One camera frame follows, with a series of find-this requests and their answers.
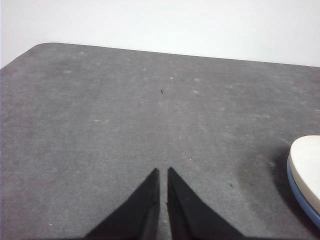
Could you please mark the blue round plate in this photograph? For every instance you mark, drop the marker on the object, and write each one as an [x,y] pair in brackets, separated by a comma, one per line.
[303,202]

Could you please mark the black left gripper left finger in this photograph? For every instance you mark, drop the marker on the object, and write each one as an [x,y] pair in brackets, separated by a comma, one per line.
[135,217]

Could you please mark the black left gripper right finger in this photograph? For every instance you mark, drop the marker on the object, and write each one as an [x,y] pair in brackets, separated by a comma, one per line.
[190,217]

